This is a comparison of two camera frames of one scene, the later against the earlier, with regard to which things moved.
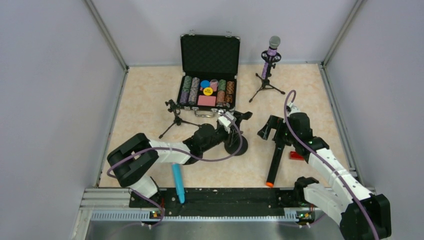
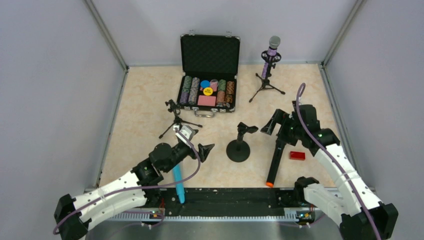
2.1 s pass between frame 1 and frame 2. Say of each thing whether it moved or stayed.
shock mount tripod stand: stayed
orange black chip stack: stayed
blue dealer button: stayed
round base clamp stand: moved
